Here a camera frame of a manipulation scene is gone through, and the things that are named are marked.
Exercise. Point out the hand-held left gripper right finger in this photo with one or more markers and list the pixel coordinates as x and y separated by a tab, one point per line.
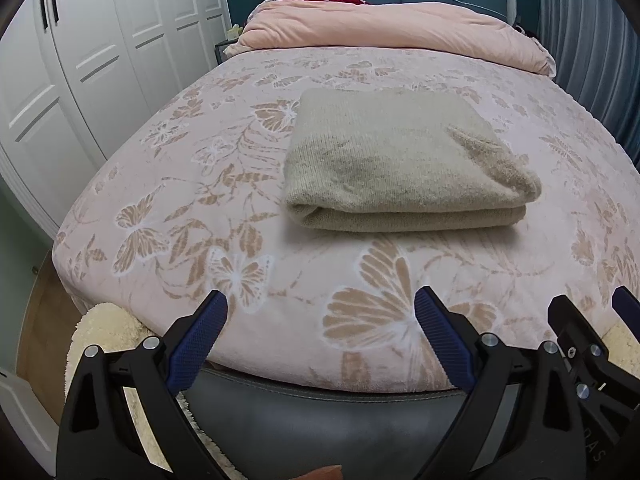
442	340

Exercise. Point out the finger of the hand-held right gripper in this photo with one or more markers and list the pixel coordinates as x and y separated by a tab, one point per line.
575	325
629	305

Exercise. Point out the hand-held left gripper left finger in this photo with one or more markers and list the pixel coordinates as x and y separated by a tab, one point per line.
200	335

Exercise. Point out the beige towel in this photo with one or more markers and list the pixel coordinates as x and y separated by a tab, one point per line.
390	170

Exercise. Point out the person's left hand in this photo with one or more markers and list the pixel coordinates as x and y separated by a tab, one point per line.
322	474

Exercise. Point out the cream fluffy rug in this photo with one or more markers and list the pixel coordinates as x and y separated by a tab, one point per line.
107	327

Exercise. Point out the bed with floral pink cover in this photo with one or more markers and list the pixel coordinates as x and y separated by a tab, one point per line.
225	185

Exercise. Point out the white furniture panel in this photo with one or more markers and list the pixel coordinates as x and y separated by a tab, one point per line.
20	410

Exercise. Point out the grey-blue curtain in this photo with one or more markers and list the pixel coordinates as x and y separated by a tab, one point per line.
580	35

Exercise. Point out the dark nightstand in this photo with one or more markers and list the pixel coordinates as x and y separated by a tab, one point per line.
222	52

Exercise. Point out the white wardrobe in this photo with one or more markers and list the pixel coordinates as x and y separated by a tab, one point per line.
100	60

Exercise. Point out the pale tissue box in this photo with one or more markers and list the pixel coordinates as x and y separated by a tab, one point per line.
234	32

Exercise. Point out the pink duvet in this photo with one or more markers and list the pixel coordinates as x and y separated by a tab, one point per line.
390	30

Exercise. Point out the grey leather bed frame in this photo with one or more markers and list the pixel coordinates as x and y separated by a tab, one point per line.
325	420

